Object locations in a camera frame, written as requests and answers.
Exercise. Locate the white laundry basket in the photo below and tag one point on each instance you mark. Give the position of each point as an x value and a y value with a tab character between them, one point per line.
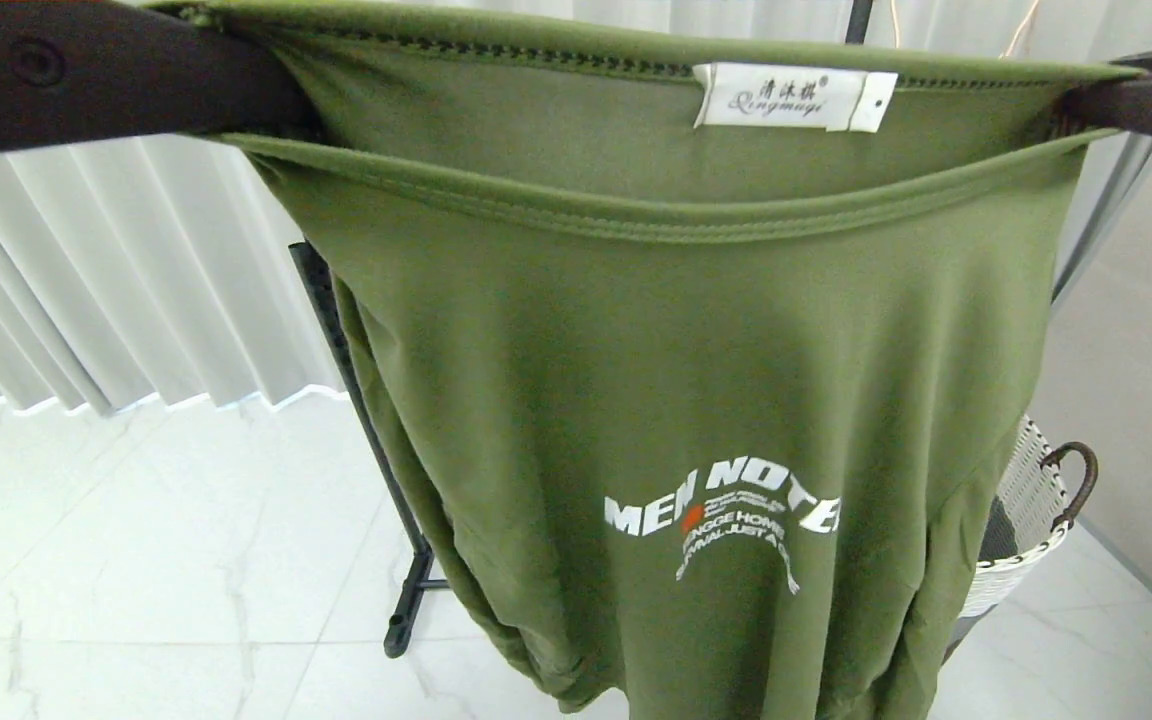
1031	490

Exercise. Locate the pink clothes hanger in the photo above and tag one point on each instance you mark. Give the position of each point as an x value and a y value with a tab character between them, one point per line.
1019	30
894	20

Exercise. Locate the black clothes rack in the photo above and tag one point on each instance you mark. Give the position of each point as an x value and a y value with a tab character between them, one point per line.
398	632

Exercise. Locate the white curtain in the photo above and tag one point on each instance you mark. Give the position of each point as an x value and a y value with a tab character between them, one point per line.
116	280

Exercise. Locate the green printed shirt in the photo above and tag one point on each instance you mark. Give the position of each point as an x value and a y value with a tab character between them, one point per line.
686	350

